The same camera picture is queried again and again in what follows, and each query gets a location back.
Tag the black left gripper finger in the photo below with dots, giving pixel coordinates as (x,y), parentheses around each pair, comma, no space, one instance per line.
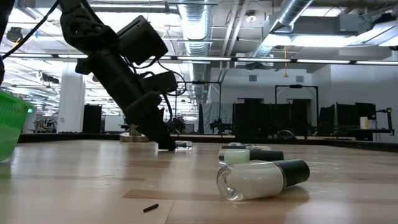
(161,133)

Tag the mint green nail polish bottle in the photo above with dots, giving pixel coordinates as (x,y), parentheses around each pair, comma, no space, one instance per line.
(233,155)

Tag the white nail polish bottle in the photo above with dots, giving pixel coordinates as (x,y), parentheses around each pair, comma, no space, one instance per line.
(252,180)

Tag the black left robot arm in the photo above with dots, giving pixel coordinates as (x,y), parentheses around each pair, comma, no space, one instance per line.
(105,68)

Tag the brass lamp with white bulb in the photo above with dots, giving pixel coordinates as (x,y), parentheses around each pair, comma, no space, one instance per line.
(130,137)

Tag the black cabinet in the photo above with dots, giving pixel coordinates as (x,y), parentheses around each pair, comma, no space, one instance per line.
(92,119)

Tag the white building pillar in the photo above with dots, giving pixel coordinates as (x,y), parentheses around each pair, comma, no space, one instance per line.
(70,105)

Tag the small black stick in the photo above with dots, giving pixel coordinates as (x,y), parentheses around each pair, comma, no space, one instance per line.
(150,208)

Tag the black partition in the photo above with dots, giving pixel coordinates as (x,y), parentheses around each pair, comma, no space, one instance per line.
(264,121)

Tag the long ceiling light strip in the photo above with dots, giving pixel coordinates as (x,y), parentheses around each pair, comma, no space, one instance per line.
(264,60)

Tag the green plastic basket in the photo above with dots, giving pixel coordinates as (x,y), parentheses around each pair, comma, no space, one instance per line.
(11,124)

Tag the black equipment desk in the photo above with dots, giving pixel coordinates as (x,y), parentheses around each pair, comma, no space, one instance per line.
(342,118)

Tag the white roll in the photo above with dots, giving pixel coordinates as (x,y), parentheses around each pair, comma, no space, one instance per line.
(363,123)

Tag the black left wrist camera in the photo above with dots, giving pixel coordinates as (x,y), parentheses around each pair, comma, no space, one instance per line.
(160,82)

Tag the black stand frame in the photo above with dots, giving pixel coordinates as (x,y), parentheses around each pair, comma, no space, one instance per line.
(205,82)
(295,86)

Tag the black aluminium rig frame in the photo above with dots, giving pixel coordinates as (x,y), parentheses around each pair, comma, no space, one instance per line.
(77,137)

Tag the silver ventilation duct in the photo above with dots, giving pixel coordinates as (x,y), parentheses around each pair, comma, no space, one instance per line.
(292,9)
(194,25)

